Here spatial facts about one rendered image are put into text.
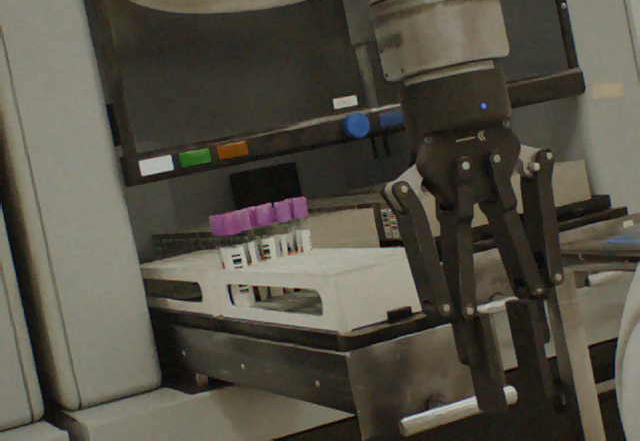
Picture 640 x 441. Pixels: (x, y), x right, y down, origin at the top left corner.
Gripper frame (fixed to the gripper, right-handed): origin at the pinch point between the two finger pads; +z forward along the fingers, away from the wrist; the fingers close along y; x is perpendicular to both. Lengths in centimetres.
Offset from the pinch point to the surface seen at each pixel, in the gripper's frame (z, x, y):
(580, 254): -2.3, -24.2, -24.1
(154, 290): -4, -77, 2
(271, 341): -1.3, -28.8, 6.5
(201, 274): -7.0, -49.2, 5.0
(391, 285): -5.1, -15.7, 0.1
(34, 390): 2, -62, 22
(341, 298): -5.1, -15.8, 4.7
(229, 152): -19, -58, -4
